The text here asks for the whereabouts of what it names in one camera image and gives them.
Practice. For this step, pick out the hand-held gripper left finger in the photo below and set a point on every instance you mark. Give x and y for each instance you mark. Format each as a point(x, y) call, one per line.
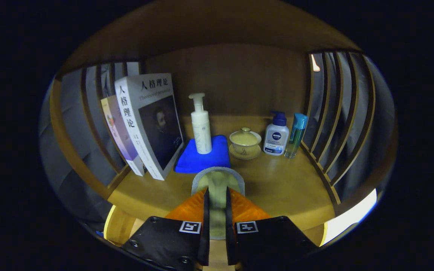
point(204, 241)

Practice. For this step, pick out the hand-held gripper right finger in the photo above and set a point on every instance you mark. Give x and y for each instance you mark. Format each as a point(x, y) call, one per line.
point(230, 244)

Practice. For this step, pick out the wooden countertop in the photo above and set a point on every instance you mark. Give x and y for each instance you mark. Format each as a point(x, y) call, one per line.
point(277, 180)

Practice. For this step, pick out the brown wooden cabinet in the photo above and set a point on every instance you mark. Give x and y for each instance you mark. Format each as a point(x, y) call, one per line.
point(232, 75)

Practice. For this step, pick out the folded blue cloth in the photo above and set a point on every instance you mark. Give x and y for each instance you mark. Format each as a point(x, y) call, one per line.
point(202, 162)

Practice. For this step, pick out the yellow lidded teacup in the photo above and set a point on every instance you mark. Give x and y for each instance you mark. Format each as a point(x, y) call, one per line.
point(244, 141)

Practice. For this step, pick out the white pump bottle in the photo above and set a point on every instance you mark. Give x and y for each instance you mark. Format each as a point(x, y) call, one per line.
point(202, 131)

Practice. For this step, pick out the white bottle with blue cap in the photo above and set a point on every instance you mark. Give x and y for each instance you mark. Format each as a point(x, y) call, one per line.
point(276, 139)

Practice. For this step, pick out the white flat panel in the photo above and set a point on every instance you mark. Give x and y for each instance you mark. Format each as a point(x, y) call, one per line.
point(352, 214)

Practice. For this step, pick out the teal slim bottle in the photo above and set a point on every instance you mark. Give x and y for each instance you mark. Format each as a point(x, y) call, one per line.
point(296, 135)

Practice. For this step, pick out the white portrait cover book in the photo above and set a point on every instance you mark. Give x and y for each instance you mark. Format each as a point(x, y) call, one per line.
point(138, 124)

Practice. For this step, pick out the purple paperback book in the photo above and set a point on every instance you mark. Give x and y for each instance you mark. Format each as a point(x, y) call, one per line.
point(121, 135)

